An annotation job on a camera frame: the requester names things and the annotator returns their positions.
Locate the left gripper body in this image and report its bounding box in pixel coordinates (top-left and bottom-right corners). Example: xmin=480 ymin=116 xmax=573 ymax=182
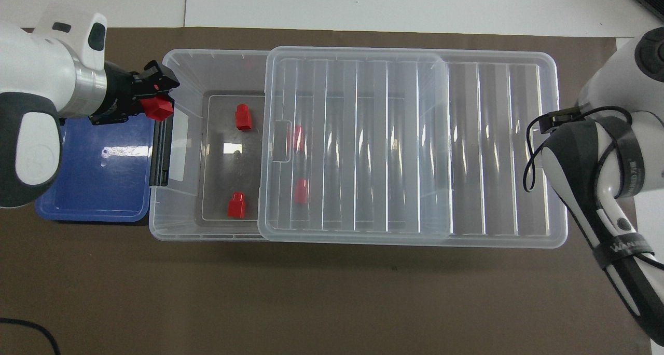
xmin=89 ymin=62 xmax=145 ymax=126

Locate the clear plastic box lid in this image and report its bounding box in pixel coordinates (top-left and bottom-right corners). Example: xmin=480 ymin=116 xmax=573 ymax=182
xmin=257 ymin=46 xmax=452 ymax=242

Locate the clear plastic storage box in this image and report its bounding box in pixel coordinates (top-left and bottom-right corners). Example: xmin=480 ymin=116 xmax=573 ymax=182
xmin=149 ymin=48 xmax=569 ymax=250

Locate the blue plastic tray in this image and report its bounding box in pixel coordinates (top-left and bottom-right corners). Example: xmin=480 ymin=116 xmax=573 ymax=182
xmin=35 ymin=113 xmax=156 ymax=224

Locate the black cable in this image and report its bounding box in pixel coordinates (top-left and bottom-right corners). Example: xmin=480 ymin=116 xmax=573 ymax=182
xmin=522 ymin=105 xmax=634 ymax=193
xmin=0 ymin=317 xmax=61 ymax=355

